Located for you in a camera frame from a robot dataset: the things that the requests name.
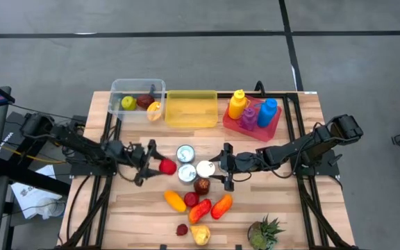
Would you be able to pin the yellow plastic bin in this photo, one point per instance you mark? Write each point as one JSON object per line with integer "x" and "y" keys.
{"x": 191, "y": 111}

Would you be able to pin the red round fruit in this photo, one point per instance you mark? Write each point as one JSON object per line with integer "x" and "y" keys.
{"x": 191, "y": 199}
{"x": 167, "y": 166}

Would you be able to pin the yellow star fruit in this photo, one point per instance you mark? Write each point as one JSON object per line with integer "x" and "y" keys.
{"x": 154, "y": 112}

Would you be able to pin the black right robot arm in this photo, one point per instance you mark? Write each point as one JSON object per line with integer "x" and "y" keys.
{"x": 290, "y": 147}

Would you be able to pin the red plastic bin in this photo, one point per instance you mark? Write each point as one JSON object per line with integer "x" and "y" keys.
{"x": 269, "y": 133}

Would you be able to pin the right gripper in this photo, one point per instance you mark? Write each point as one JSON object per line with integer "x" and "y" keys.
{"x": 241, "y": 162}

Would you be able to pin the blue squeeze bottle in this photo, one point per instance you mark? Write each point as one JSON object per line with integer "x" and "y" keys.
{"x": 266, "y": 112}

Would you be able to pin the black box white lettering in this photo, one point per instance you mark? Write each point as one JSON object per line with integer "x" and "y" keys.
{"x": 7, "y": 140}

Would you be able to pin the yellow lumpy fruit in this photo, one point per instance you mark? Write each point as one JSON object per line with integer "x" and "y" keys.
{"x": 200, "y": 235}

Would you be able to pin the white sticker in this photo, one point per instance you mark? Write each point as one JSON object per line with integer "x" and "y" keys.
{"x": 310, "y": 92}

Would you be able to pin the yellow squeeze bottle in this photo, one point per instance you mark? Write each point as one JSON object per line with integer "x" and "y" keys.
{"x": 237, "y": 106}

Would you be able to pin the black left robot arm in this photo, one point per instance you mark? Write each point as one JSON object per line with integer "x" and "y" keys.
{"x": 82, "y": 146}

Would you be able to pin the clear plastic cup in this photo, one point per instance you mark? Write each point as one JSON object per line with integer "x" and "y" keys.
{"x": 50, "y": 207}

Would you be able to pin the yellow orange mango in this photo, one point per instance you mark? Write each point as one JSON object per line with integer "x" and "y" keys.
{"x": 175, "y": 201}

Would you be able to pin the clear plastic bin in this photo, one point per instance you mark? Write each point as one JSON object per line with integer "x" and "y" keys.
{"x": 116, "y": 87}

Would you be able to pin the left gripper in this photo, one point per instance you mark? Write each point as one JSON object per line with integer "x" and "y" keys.
{"x": 137, "y": 156}

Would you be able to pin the white printed paper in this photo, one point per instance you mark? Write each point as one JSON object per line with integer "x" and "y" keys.
{"x": 30, "y": 194}

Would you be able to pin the green apple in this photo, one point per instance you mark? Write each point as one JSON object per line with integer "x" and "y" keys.
{"x": 128, "y": 103}

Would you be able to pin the silver tin can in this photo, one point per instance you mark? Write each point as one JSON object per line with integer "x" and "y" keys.
{"x": 206, "y": 169}
{"x": 185, "y": 153}
{"x": 187, "y": 173}

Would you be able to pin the red orange pepper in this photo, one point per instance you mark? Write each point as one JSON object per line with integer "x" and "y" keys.
{"x": 221, "y": 207}
{"x": 200, "y": 211}

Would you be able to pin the brown red fruit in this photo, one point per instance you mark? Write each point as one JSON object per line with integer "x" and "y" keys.
{"x": 202, "y": 186}

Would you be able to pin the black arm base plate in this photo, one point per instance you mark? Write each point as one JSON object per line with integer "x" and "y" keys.
{"x": 82, "y": 170}
{"x": 325, "y": 166}

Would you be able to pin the potted succulent plant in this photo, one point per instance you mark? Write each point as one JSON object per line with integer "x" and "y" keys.
{"x": 262, "y": 234}

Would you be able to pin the dark red strawberry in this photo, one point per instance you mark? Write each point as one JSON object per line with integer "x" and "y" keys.
{"x": 182, "y": 230}

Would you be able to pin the purple squeeze bottle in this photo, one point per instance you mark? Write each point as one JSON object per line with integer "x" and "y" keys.
{"x": 248, "y": 119}

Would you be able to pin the black aluminium table frame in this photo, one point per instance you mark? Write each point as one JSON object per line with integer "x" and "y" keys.
{"x": 292, "y": 95}

